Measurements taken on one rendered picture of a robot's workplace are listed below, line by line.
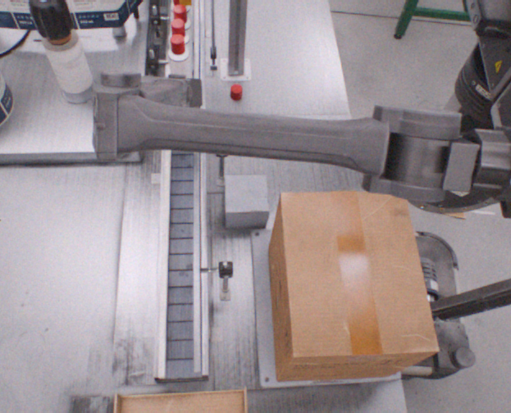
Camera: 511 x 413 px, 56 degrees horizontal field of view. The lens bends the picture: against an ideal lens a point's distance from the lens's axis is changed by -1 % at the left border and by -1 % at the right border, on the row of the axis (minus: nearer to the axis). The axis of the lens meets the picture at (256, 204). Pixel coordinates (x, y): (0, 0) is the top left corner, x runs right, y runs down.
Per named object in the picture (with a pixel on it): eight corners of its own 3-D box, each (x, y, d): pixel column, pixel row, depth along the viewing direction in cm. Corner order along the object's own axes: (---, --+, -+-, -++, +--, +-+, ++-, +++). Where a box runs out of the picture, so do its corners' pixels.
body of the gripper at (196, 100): (158, 79, 115) (155, 77, 108) (201, 79, 116) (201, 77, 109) (160, 106, 116) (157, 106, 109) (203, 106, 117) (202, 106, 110)
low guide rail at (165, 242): (171, 4, 144) (171, -2, 143) (175, 4, 144) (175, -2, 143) (158, 378, 94) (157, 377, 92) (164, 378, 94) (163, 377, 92)
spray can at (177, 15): (175, 61, 135) (169, 1, 117) (194, 61, 136) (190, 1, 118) (175, 75, 133) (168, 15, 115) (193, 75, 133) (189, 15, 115)
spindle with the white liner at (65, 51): (65, 78, 130) (26, -18, 104) (98, 78, 131) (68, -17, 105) (60, 103, 126) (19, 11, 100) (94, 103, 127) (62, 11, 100)
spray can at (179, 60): (171, 91, 130) (164, 32, 112) (190, 88, 131) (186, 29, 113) (175, 106, 128) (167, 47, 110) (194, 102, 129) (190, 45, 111)
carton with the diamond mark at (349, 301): (267, 247, 113) (280, 191, 90) (367, 246, 115) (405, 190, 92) (276, 382, 99) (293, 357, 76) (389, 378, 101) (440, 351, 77)
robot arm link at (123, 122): (63, 170, 54) (61, 79, 51) (101, 147, 67) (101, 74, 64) (455, 205, 55) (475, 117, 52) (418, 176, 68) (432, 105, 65)
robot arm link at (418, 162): (482, 193, 54) (494, 146, 52) (393, 185, 53) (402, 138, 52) (451, 174, 62) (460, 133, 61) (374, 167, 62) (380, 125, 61)
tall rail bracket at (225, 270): (199, 283, 110) (196, 256, 96) (231, 282, 111) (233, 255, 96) (199, 297, 109) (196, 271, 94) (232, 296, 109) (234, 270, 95)
